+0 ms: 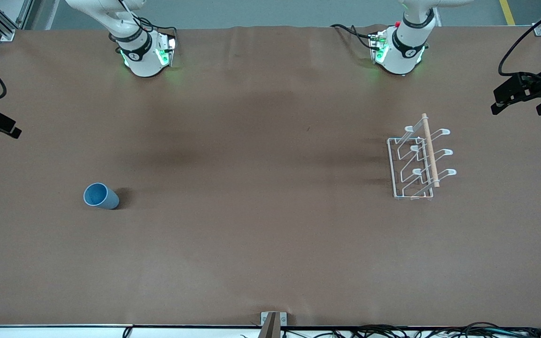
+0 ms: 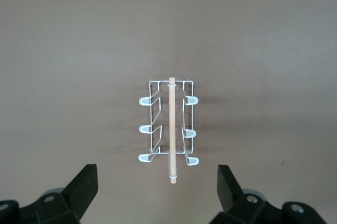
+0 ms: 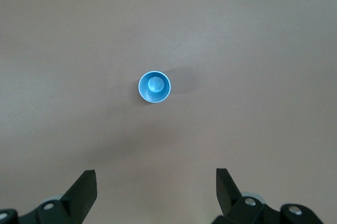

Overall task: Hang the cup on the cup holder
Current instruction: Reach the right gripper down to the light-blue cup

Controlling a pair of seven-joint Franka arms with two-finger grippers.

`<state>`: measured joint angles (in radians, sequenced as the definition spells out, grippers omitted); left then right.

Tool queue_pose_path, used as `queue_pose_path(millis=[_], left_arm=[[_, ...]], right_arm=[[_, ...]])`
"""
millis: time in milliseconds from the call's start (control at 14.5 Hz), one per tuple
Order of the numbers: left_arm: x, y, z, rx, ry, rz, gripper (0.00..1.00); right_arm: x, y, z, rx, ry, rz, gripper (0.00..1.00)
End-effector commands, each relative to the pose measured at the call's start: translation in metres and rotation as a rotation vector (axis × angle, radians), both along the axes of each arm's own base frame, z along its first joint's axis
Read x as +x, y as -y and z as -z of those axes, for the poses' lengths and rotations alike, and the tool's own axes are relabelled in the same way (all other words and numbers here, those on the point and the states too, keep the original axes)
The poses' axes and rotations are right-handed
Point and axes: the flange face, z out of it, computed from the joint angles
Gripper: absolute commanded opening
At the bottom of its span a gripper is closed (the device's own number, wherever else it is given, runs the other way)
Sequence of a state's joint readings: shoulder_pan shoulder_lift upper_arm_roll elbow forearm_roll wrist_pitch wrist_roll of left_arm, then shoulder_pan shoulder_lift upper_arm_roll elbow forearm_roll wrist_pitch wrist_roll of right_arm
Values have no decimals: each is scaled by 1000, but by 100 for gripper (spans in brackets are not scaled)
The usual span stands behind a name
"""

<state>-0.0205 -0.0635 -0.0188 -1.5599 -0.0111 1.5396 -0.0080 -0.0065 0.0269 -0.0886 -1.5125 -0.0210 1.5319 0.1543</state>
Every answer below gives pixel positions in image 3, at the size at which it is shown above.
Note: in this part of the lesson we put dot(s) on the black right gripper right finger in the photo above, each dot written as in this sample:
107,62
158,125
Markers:
226,195

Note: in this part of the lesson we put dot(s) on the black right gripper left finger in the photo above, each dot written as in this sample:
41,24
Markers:
79,197

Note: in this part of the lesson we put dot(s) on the blue plastic cup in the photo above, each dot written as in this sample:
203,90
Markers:
154,86

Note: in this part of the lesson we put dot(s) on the brown table cover mat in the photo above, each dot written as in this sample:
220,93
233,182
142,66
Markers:
79,76

